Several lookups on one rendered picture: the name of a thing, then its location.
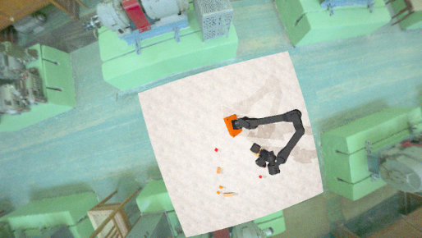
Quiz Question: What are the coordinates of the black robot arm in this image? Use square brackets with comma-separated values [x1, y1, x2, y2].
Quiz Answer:
[232, 109, 305, 176]

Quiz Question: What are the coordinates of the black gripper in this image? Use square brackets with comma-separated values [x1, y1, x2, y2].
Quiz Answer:
[250, 143, 269, 159]

